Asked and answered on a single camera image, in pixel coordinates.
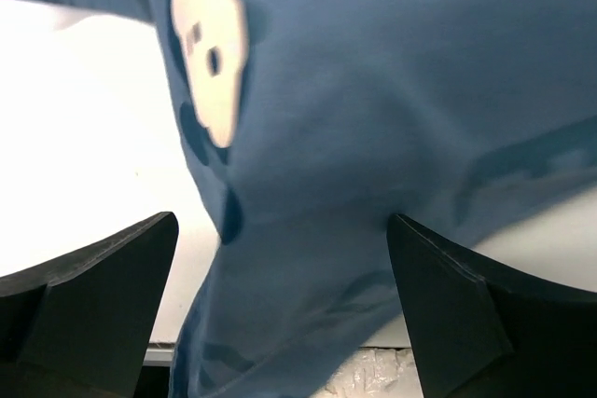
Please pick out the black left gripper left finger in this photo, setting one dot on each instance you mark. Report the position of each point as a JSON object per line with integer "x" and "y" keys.
{"x": 79, "y": 325}

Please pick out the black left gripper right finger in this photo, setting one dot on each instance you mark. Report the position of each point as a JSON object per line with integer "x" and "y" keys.
{"x": 479, "y": 328}

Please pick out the blue letter print pillowcase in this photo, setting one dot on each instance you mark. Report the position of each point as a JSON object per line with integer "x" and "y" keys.
{"x": 305, "y": 124}

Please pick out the left aluminium table rail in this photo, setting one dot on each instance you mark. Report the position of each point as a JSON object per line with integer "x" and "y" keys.
{"x": 159, "y": 355}

